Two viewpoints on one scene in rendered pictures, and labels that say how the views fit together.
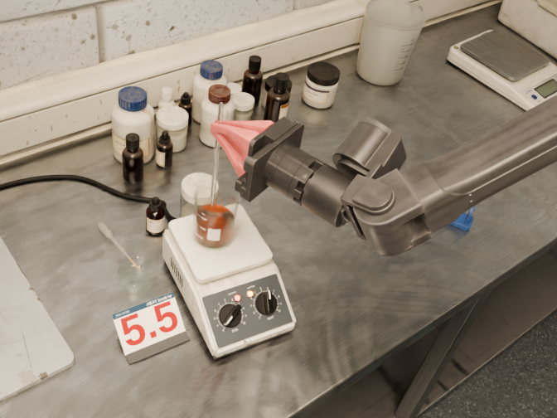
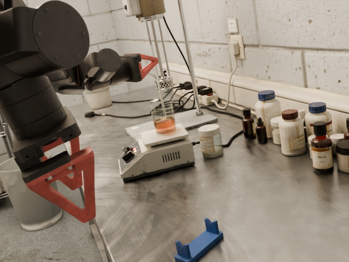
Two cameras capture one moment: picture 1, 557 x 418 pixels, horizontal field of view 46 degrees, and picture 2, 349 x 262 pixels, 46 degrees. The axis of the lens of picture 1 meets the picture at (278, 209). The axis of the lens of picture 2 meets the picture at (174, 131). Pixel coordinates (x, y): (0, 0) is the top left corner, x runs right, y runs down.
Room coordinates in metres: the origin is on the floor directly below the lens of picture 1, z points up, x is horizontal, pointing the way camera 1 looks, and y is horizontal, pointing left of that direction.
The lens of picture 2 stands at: (1.17, -0.84, 1.16)
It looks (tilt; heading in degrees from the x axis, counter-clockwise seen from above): 17 degrees down; 119
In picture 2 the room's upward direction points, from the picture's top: 11 degrees counter-clockwise
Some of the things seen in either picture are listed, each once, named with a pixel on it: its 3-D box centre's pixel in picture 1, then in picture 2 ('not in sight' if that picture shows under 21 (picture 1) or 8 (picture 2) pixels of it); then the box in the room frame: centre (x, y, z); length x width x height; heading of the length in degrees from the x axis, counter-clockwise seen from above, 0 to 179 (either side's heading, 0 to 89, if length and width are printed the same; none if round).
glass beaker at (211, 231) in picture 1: (213, 216); (164, 118); (0.64, 0.09, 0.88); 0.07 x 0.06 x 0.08; 52
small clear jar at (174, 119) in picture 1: (171, 129); (282, 130); (0.92, 0.22, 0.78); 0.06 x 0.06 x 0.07
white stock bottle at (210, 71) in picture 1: (209, 91); (319, 126); (1.02, 0.17, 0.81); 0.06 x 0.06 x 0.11
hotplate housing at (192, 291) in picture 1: (225, 273); (157, 151); (0.61, 0.06, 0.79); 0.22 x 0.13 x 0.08; 36
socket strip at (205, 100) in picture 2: not in sight; (193, 93); (0.41, 0.79, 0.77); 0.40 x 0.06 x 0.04; 136
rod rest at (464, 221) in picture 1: (447, 208); (198, 239); (0.87, -0.29, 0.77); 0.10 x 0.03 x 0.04; 73
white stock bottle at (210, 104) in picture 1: (217, 114); (291, 131); (0.96, 0.14, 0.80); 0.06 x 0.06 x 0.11
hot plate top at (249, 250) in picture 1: (220, 240); (163, 134); (0.63, 0.07, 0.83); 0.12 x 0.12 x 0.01; 36
